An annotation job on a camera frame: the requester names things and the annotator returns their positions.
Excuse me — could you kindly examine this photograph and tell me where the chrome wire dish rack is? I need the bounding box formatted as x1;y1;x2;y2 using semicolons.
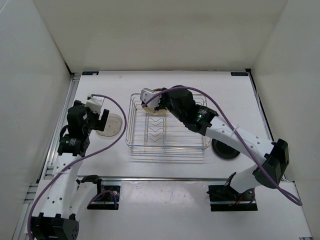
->
125;93;211;152

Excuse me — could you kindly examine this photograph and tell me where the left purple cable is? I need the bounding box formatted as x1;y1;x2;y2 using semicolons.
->
26;92;129;238

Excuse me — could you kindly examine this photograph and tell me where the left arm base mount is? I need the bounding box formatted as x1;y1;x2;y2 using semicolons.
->
76;175;121;210

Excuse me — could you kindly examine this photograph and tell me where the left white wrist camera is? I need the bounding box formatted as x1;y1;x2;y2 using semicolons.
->
84;94;105;115

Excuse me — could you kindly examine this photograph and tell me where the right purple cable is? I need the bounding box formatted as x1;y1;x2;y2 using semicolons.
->
141;86;303;207

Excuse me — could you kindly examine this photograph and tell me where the clear glass plate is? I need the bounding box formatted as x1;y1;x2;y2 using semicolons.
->
96;113;123;137

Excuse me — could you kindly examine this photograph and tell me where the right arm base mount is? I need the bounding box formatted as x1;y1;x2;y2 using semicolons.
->
206;185;258;212

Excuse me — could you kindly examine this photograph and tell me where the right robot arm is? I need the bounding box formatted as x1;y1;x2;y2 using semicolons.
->
153;86;290;200

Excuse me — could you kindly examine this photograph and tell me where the black round plate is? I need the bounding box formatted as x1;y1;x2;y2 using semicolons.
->
211;139;240;161

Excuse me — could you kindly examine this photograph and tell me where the beige printed plate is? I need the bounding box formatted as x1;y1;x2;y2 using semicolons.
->
143;87;168;116

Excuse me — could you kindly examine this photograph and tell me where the purple cable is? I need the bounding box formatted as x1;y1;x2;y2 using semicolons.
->
141;86;303;207
26;92;129;238

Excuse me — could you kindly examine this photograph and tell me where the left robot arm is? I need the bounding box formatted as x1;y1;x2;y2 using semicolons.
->
27;96;109;240

